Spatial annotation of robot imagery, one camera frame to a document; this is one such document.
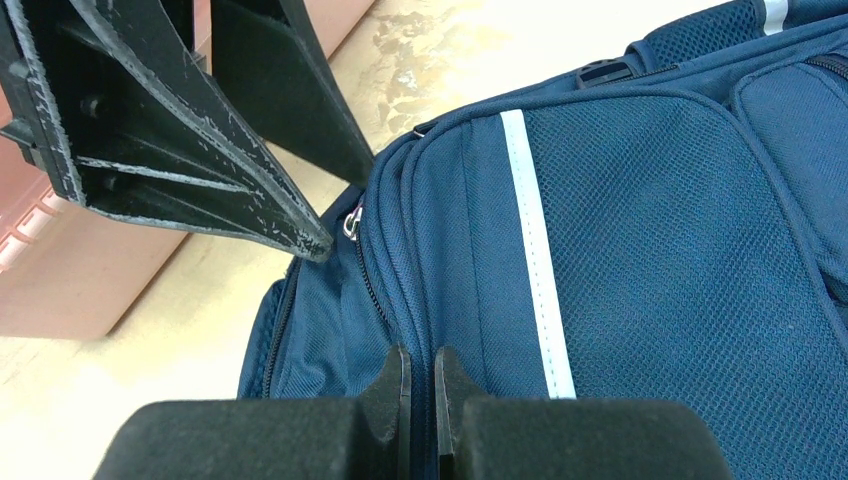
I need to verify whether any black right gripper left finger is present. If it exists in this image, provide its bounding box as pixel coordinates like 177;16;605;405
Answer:
94;346;412;479

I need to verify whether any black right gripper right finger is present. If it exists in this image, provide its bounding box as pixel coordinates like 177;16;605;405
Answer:
434;347;732;479

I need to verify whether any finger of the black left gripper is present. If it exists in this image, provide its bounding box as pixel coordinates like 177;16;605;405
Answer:
210;1;374;187
1;1;333;261

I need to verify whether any navy blue student backpack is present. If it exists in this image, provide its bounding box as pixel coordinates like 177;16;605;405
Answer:
238;1;847;479

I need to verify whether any pink translucent storage box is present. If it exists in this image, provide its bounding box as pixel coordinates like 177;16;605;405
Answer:
1;1;369;340

